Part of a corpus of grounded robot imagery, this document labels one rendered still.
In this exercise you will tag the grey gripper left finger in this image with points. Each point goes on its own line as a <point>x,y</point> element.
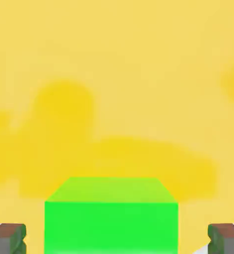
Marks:
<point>6,241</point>

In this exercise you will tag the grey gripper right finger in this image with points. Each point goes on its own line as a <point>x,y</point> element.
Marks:
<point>228,241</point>

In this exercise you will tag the small green cube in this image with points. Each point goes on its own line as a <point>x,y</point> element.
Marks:
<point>111,224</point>

